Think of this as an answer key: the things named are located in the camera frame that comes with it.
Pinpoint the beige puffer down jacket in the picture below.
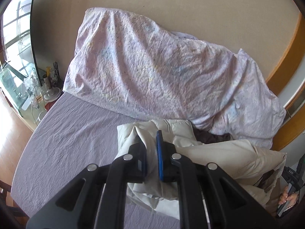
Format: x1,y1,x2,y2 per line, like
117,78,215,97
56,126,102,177
117,119,286,219

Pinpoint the person's right hand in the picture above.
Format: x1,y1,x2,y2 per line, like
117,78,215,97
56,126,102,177
278,186,298,208

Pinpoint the lilac crinkled bed sheet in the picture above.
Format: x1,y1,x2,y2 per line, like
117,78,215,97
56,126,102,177
10,91,210,229

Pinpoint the pink speckled right pillow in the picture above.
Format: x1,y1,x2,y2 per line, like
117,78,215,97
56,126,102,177
209,49,286,149

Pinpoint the pink speckled pillow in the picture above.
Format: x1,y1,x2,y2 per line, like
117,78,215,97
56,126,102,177
209,49,286,149
64,8,243,127

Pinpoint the dark wooden chair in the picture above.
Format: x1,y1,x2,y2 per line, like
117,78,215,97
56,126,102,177
0,179,29,229

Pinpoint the cluttered glass side table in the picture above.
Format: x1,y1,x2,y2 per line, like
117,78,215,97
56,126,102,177
1,63,62,128

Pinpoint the pink speckled left pillow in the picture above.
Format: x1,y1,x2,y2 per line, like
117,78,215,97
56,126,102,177
64,8,243,127

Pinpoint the orange wooden door frame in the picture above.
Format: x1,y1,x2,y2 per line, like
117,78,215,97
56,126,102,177
266,14,304,151

